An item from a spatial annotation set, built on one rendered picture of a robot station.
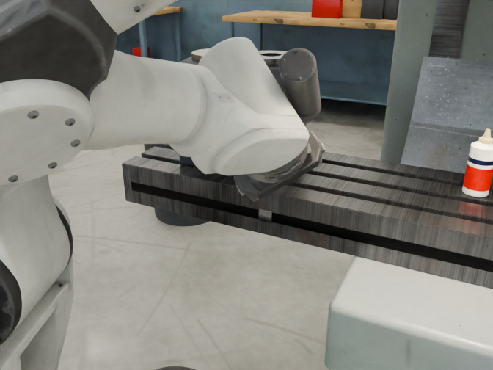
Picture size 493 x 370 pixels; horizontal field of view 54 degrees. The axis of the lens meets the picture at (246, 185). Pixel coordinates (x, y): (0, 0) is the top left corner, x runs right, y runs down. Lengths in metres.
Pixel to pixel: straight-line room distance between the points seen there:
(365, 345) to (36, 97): 0.58
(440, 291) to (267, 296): 1.47
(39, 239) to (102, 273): 1.85
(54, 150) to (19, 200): 0.26
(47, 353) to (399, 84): 0.90
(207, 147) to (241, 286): 1.85
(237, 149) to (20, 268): 0.26
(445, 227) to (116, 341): 1.50
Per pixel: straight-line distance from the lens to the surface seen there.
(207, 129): 0.39
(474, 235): 0.75
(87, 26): 0.23
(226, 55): 0.47
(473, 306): 0.75
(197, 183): 0.87
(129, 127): 0.34
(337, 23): 4.35
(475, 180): 0.86
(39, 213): 0.56
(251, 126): 0.39
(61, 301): 0.67
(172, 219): 2.71
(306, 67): 0.45
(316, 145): 0.64
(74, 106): 0.25
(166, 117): 0.36
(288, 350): 1.93
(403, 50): 1.18
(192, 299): 2.17
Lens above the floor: 1.31
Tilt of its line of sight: 24 degrees down
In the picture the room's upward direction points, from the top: straight up
